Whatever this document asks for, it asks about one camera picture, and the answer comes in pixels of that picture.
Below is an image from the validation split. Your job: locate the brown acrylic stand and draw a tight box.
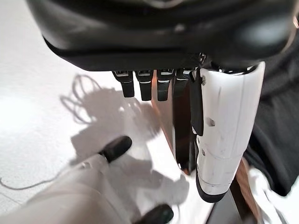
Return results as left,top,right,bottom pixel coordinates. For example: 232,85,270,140
150,77,201,176

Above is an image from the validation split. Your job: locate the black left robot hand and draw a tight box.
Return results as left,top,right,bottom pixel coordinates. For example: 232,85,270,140
25,0,294,204

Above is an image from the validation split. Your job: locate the silver left robot leg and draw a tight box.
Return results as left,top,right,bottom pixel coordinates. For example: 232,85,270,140
0,135,150,224

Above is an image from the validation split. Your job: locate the black garment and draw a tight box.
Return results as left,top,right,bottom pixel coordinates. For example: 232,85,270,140
244,35,299,197

